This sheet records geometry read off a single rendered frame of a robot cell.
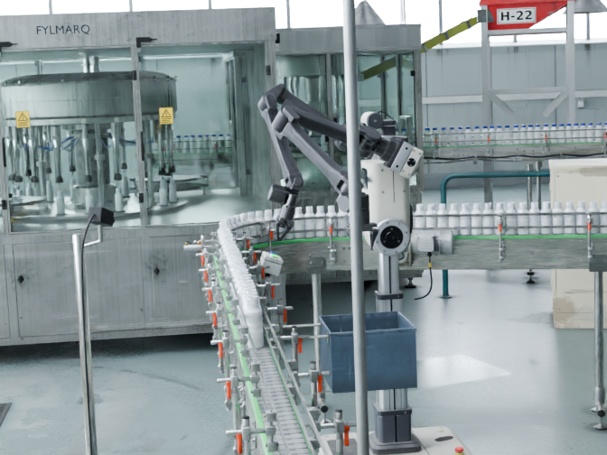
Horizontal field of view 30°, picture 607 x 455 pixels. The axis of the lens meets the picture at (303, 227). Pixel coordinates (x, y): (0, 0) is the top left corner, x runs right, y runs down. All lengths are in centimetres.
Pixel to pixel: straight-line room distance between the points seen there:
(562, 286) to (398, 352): 438
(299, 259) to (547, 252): 131
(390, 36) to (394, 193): 522
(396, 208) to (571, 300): 386
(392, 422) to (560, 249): 161
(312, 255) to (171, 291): 193
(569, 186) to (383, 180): 376
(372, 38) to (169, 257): 301
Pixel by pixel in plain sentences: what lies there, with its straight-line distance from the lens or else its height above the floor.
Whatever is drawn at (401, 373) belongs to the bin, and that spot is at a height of 79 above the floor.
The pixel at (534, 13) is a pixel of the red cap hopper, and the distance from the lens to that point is 1103.
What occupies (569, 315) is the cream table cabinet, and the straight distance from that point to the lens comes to 841.
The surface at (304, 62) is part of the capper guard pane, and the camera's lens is 971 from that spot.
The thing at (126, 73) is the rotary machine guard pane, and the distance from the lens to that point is 775.
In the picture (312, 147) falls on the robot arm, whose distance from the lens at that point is 420.
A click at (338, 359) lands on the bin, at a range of 405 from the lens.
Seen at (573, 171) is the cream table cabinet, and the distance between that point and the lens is 826.
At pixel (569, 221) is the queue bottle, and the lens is 604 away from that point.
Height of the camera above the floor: 183
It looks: 7 degrees down
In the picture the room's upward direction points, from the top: 2 degrees counter-clockwise
